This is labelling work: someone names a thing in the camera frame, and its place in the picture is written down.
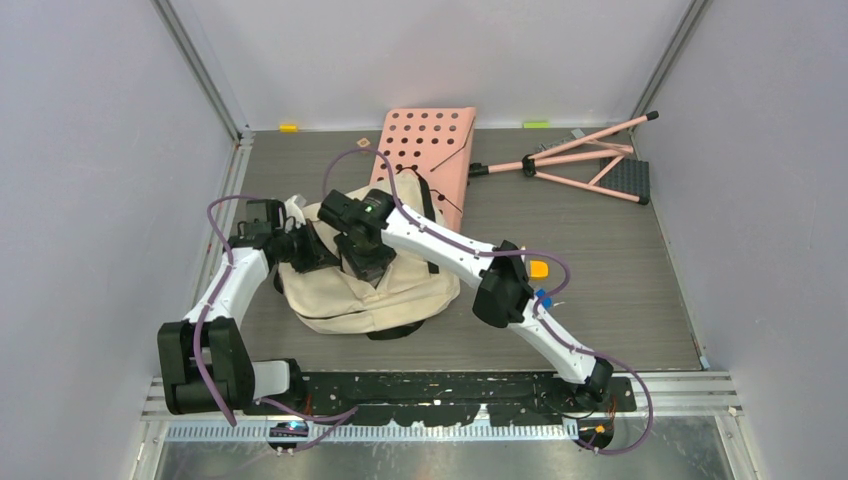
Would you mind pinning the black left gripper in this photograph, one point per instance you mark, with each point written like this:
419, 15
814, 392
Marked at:
317, 257

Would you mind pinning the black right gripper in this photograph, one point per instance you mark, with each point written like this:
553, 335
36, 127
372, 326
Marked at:
359, 265

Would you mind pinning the beige canvas backpack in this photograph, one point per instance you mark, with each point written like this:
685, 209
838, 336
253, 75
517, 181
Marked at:
389, 304

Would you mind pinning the blue eraser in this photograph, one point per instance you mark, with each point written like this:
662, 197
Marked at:
544, 298

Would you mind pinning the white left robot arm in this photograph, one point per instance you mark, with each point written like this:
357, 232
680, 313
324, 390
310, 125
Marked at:
205, 365

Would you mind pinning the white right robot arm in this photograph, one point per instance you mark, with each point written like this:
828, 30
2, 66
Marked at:
504, 297

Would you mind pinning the pink perforated music stand tray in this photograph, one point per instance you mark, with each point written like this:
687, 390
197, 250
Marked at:
436, 144

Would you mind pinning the orange yellow eraser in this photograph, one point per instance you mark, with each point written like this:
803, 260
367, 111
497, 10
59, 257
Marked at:
538, 270

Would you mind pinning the grey lego strip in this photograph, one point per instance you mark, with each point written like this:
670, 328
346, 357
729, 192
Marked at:
567, 138

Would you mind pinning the pink folding tripod stand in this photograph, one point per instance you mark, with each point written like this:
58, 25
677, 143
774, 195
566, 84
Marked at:
591, 147

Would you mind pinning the dark grey lego baseplate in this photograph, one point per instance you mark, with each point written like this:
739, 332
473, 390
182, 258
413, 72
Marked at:
629, 176

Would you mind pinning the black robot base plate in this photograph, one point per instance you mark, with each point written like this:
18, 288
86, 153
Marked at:
433, 399

